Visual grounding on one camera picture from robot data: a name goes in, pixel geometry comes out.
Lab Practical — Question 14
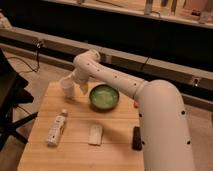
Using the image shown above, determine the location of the white ceramic cup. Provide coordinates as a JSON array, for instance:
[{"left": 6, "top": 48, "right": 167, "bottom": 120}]
[{"left": 59, "top": 79, "right": 74, "bottom": 98}]

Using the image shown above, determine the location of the black chair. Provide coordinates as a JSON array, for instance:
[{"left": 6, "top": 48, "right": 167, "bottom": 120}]
[{"left": 0, "top": 49, "right": 38, "bottom": 151}]

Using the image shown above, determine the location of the green bowl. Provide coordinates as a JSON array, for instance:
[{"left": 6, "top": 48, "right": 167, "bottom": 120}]
[{"left": 89, "top": 84, "right": 120, "bottom": 110}]

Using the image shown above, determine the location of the black rectangular remote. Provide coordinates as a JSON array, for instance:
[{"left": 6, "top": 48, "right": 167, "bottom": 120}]
[{"left": 132, "top": 126, "right": 142, "bottom": 151}]

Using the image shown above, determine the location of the black cable on floor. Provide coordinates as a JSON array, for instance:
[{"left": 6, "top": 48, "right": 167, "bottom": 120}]
[{"left": 6, "top": 39, "right": 44, "bottom": 74}]

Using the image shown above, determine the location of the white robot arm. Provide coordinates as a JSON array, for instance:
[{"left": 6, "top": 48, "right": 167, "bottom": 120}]
[{"left": 61, "top": 49, "right": 195, "bottom": 171}]

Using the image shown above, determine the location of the orange carrot toy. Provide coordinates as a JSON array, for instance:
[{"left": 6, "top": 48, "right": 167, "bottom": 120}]
[{"left": 134, "top": 101, "right": 139, "bottom": 108}]

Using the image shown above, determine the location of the white sponge block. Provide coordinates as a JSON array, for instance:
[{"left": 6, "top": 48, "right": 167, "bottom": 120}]
[{"left": 88, "top": 124, "right": 103, "bottom": 145}]

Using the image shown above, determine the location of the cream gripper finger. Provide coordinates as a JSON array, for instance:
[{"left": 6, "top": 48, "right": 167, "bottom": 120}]
[
  {"left": 80, "top": 82, "right": 88, "bottom": 94},
  {"left": 61, "top": 75, "right": 73, "bottom": 81}
]

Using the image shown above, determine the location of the long grey floor rail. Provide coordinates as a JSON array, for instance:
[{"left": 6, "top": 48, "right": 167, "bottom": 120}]
[{"left": 0, "top": 28, "right": 213, "bottom": 91}]

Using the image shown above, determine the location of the white plastic bottle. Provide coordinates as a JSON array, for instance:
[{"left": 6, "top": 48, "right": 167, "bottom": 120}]
[{"left": 46, "top": 109, "right": 68, "bottom": 146}]

